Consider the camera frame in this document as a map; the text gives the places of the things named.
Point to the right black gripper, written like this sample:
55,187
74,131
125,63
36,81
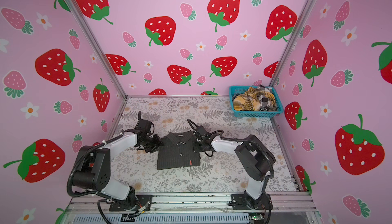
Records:
195,147

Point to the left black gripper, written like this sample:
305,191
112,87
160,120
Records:
158,143

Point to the dark grey striped shirt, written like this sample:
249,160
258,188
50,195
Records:
177,151

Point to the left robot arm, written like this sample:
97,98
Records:
91,173

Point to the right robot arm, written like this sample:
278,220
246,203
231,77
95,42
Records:
255,158

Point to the teal plastic basket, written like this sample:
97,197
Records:
236,90

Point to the yellow plaid shirt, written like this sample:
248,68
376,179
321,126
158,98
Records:
256,100

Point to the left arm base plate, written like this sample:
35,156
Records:
132,204

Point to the aluminium rail frame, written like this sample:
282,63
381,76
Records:
196,208

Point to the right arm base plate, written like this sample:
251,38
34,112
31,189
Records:
245,202

